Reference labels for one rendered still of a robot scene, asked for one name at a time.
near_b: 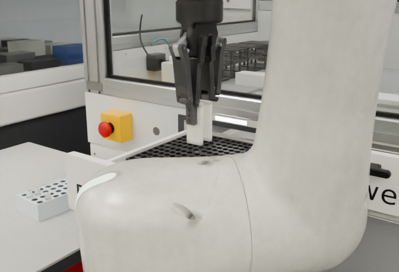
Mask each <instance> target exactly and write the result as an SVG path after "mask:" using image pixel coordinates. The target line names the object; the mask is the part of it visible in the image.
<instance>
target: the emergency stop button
mask: <svg viewBox="0 0 399 272"><path fill-rule="evenodd" d="M98 131H99V134H100V135H101V136H102V137H105V138H106V137H109V136H110V135H111V133H112V129H111V126H110V125H109V124H108V123H107V122H101V123H100V124H99V127H98Z"/></svg>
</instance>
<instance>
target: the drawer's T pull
mask: <svg viewBox="0 0 399 272"><path fill-rule="evenodd" d="M369 175H371V176H376V177H380V178H385V179H388V178H390V176H391V172H390V171H389V170H385V169H381V165H380V164H376V163H370V174H369Z"/></svg>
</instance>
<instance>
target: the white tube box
mask: <svg viewBox="0 0 399 272"><path fill-rule="evenodd" d="M37 187H40V195H35V193H34V189H35V188H36V187H34V188H31V189H28V190H32V193H33V196H32V197H33V198H27V196H26V191H27V190H25V191H23V192H19V193H17V194H15V200H16V206H17V211H19V212H21V213H23V214H25V215H26V216H29V217H31V218H32V219H35V220H36V221H38V222H41V221H42V220H45V219H48V218H50V217H52V216H55V215H57V214H59V213H62V212H64V211H67V210H70V207H69V205H68V190H67V178H66V177H63V178H60V179H57V180H54V181H52V182H48V183H46V184H43V185H39V186H37ZM45 192H50V193H51V200H45Z"/></svg>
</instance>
